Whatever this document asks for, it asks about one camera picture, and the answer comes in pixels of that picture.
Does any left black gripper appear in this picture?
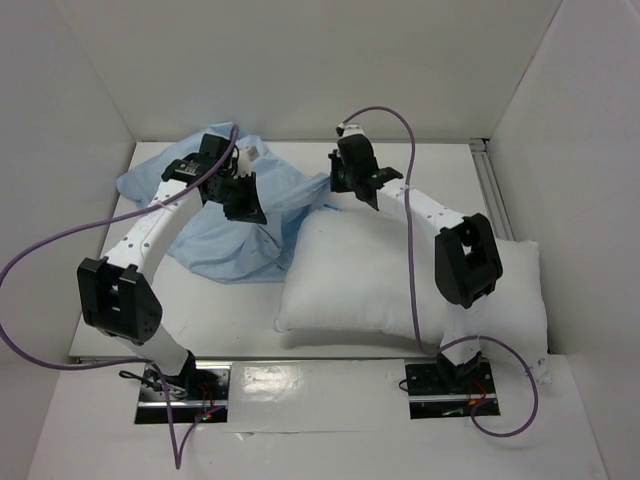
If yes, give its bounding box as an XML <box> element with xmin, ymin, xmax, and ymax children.
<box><xmin>208</xmin><ymin>171</ymin><xmax>265</xmax><ymax>225</ymax></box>

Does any light blue pillowcase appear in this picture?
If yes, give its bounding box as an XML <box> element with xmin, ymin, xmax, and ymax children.
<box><xmin>114</xmin><ymin>119</ymin><xmax>331</xmax><ymax>285</ymax></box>

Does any white pillow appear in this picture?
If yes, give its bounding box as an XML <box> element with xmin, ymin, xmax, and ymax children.
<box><xmin>274</xmin><ymin>209</ymin><xmax>548</xmax><ymax>365</ymax></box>

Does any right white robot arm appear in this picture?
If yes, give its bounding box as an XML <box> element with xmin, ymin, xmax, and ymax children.
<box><xmin>328</xmin><ymin>124</ymin><xmax>503</xmax><ymax>392</ymax></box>

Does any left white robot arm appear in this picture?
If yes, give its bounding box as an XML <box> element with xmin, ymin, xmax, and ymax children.
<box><xmin>77</xmin><ymin>134</ymin><xmax>267</xmax><ymax>399</ymax></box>

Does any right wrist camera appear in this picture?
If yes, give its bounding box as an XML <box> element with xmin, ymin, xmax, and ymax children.
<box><xmin>335</xmin><ymin>123</ymin><xmax>364</xmax><ymax>138</ymax></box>

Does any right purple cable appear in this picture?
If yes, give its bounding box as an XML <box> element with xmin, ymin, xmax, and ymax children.
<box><xmin>335</xmin><ymin>105</ymin><xmax>540</xmax><ymax>439</ymax></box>

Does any purple cable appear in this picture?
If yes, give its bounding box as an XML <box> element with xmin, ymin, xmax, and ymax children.
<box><xmin>0</xmin><ymin>121</ymin><xmax>241</xmax><ymax>471</ymax></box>
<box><xmin>335</xmin><ymin>105</ymin><xmax>540</xmax><ymax>439</ymax></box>

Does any aluminium rail frame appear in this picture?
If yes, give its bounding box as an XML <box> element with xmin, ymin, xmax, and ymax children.
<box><xmin>469</xmin><ymin>139</ymin><xmax>514</xmax><ymax>241</ymax></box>

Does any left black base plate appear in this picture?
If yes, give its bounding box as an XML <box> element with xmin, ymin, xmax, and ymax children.
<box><xmin>118</xmin><ymin>361</ymin><xmax>231</xmax><ymax>425</ymax></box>

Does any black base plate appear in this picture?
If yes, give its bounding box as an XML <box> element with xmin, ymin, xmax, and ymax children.
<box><xmin>398</xmin><ymin>360</ymin><xmax>500</xmax><ymax>420</ymax></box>
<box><xmin>118</xmin><ymin>361</ymin><xmax>231</xmax><ymax>425</ymax></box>

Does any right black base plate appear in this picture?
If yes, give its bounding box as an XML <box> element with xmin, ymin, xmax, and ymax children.
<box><xmin>398</xmin><ymin>360</ymin><xmax>500</xmax><ymax>420</ymax></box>

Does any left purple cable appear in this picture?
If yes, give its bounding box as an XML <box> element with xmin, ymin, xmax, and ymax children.
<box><xmin>0</xmin><ymin>121</ymin><xmax>241</xmax><ymax>471</ymax></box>

